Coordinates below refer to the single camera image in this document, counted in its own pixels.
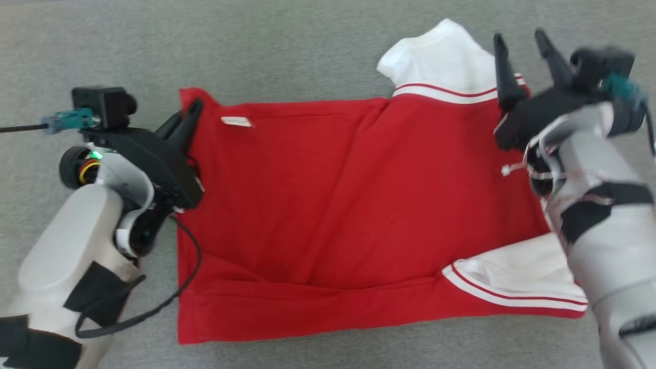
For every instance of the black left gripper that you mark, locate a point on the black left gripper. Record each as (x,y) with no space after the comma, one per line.
(148,154)

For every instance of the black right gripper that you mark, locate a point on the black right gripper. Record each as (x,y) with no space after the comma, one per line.
(543,115)

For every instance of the red Bulls jersey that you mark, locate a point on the red Bulls jersey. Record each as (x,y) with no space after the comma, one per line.
(333,205)

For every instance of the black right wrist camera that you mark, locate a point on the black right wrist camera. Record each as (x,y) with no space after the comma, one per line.
(599,64)

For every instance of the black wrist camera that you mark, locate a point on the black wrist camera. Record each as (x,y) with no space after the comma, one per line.
(599,64)
(105,105)

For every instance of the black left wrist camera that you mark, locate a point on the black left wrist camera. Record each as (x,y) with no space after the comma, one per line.
(105,105)

